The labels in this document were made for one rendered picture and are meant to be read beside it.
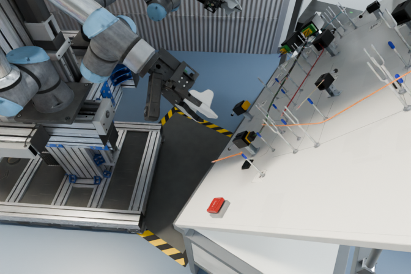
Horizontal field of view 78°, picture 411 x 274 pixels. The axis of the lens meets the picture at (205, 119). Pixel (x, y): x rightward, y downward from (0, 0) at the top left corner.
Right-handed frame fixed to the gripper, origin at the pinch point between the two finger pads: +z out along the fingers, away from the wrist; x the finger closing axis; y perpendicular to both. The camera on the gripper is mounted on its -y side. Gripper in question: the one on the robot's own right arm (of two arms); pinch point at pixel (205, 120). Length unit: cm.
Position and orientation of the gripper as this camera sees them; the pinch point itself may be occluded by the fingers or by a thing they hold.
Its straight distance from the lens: 65.5
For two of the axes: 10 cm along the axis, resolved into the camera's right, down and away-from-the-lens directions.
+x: -4.1, 1.2, 9.0
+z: 7.6, 6.0, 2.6
